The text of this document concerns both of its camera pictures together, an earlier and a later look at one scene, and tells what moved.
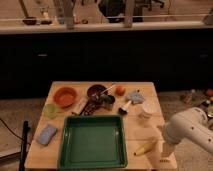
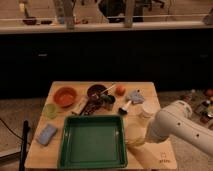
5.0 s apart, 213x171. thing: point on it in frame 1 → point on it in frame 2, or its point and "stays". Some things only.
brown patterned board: (91, 105) stays
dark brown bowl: (94, 91) stays
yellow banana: (145, 148) → (136, 142)
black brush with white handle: (124, 110) stays
